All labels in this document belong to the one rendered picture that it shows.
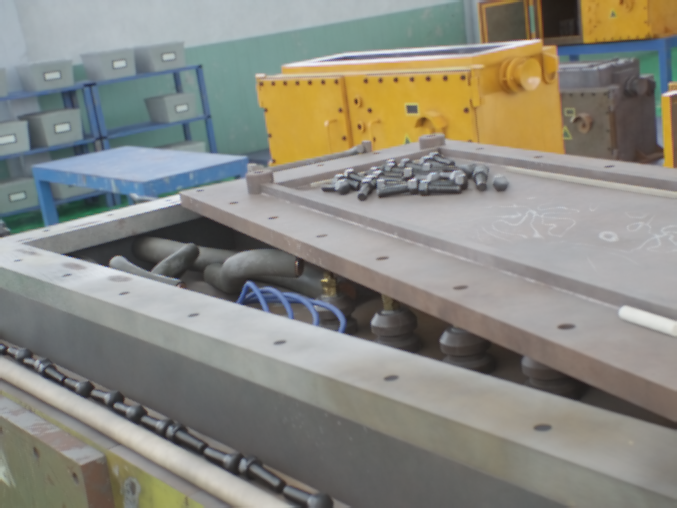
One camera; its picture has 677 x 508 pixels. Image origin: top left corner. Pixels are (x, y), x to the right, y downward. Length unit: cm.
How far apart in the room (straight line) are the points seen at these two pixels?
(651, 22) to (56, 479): 1042
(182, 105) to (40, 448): 904
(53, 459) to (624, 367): 63
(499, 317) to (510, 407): 13
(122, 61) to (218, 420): 897
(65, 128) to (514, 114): 568
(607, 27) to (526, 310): 1079
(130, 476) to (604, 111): 711
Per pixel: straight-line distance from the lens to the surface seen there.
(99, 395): 121
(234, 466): 97
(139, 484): 105
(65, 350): 134
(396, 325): 118
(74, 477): 113
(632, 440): 70
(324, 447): 89
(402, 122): 473
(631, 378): 74
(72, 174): 772
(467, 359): 111
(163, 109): 1014
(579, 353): 78
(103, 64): 987
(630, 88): 819
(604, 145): 806
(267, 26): 1198
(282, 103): 540
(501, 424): 73
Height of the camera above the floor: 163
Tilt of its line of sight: 14 degrees down
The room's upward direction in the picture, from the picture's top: 8 degrees counter-clockwise
